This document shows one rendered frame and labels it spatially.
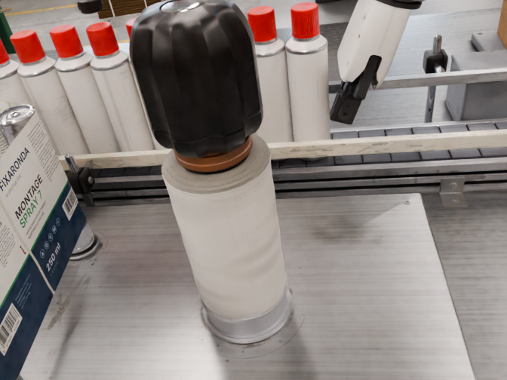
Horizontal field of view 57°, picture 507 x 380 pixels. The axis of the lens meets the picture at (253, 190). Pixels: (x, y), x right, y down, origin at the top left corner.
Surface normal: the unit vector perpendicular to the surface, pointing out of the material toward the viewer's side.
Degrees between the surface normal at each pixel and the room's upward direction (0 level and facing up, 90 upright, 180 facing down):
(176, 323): 0
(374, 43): 88
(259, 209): 87
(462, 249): 0
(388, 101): 0
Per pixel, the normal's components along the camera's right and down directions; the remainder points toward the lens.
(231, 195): 0.29, 0.59
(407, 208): -0.13, -0.78
